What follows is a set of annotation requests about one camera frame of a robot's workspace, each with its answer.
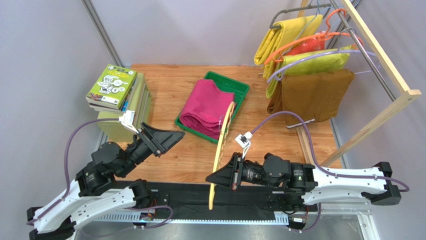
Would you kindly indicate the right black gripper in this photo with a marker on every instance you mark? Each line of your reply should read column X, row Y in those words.
column 237, row 171

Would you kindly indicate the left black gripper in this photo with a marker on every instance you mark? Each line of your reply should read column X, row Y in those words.
column 159, row 141

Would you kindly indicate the pink trousers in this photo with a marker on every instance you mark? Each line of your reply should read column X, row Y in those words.
column 205, row 108

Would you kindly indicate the cream yellow hanger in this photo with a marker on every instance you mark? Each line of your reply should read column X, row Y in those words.
column 219, row 150

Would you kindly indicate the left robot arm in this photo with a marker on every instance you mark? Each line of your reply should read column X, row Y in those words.
column 94, row 192

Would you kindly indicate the lilac hanger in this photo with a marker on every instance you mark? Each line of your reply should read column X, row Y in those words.
column 312, row 56

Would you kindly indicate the brown trousers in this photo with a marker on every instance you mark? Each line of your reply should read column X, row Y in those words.
column 314, row 97

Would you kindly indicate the yellow trousers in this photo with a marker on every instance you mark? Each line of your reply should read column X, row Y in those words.
column 287, row 31

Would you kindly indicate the lime green trousers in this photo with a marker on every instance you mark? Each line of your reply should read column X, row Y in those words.
column 326, row 63

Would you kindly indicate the red orange trousers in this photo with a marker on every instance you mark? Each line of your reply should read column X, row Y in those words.
column 309, row 45

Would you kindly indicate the orange hanger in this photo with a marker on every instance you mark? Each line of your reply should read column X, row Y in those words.
column 322, row 36

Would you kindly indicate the grey hanger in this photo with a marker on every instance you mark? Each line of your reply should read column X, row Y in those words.
column 272, row 25

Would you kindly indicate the black base mat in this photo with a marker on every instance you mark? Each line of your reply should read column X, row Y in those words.
column 190, row 201

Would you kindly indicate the green plastic tray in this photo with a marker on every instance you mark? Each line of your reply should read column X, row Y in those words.
column 226, row 84

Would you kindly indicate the wooden clothes rack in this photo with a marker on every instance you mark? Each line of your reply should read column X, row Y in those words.
column 407, row 95

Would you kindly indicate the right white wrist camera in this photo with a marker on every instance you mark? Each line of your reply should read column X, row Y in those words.
column 244, row 140

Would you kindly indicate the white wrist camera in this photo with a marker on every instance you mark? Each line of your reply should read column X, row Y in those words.
column 244, row 140
column 127, row 119

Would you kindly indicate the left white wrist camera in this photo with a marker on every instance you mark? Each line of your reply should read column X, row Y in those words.
column 127, row 119

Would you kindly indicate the aluminium corner post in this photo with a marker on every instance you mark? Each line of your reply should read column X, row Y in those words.
column 97, row 22

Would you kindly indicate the metal hanging rail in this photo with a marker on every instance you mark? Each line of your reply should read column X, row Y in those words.
column 379, row 52

